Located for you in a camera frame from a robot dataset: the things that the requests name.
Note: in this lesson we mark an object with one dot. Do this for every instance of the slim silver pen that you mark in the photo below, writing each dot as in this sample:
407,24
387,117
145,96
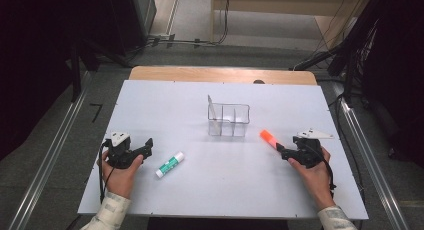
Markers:
214,115

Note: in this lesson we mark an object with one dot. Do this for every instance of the orange highlighter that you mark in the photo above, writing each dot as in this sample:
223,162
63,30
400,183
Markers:
268,138

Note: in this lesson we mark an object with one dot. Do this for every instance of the person's left hand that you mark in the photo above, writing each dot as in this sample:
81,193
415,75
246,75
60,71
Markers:
118,180

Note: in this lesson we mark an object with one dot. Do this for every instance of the black tripod stand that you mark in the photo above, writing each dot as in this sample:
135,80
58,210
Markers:
77,70

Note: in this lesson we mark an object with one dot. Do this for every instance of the black curtain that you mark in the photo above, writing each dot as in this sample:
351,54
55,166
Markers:
36,56
400,73

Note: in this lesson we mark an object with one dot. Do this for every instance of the person's right hand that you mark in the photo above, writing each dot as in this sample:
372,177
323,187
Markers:
315,183

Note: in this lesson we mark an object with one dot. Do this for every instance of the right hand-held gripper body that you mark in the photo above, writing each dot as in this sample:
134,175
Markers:
308,153

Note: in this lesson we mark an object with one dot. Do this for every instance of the clear plastic organizer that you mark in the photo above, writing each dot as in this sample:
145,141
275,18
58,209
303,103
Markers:
230,120

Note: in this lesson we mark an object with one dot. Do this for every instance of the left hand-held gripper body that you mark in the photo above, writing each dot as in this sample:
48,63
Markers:
118,153

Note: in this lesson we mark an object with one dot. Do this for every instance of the aluminium rail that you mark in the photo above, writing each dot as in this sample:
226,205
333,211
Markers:
50,153
370,163

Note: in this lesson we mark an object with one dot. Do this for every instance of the light wooden furniture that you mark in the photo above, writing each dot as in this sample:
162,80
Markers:
266,3

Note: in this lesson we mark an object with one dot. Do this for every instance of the wooden table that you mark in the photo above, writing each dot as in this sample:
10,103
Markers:
220,75

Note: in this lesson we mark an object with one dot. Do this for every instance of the green and white glue stick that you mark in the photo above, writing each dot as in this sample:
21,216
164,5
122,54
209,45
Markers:
169,164

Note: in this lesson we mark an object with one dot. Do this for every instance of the black cabinet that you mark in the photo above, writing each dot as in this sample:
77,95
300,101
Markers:
133,20

